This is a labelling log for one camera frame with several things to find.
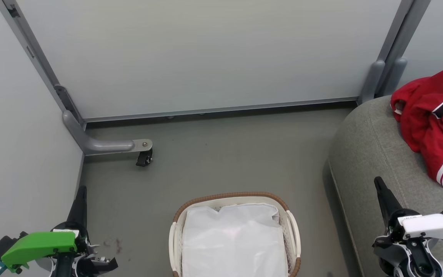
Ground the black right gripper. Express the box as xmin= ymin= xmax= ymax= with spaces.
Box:
xmin=373 ymin=176 xmax=439 ymax=277

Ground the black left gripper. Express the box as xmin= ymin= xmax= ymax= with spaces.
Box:
xmin=50 ymin=186 xmax=119 ymax=277

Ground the red jersey with black logo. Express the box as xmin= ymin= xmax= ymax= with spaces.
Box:
xmin=390 ymin=76 xmax=443 ymax=188

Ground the white laundry basket brown rim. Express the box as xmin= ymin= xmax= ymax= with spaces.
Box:
xmin=168 ymin=192 xmax=302 ymax=277

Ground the white cloth in basket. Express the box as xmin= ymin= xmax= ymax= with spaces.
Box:
xmin=181 ymin=203 xmax=289 ymax=277

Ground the grey fabric sofa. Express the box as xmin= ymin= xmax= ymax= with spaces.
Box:
xmin=327 ymin=94 xmax=443 ymax=277

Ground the black caster wheel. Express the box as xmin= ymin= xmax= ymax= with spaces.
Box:
xmin=136 ymin=149 xmax=153 ymax=167

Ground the green camera housing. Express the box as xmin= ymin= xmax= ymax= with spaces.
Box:
xmin=0 ymin=231 xmax=78 ymax=274

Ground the white camera housing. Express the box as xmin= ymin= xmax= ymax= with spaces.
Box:
xmin=398 ymin=214 xmax=443 ymax=242

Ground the grey partition foot bracket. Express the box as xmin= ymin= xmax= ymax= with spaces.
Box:
xmin=62 ymin=110 xmax=153 ymax=156

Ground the grey corner partition post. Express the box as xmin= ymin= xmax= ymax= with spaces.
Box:
xmin=0 ymin=0 xmax=87 ymax=127

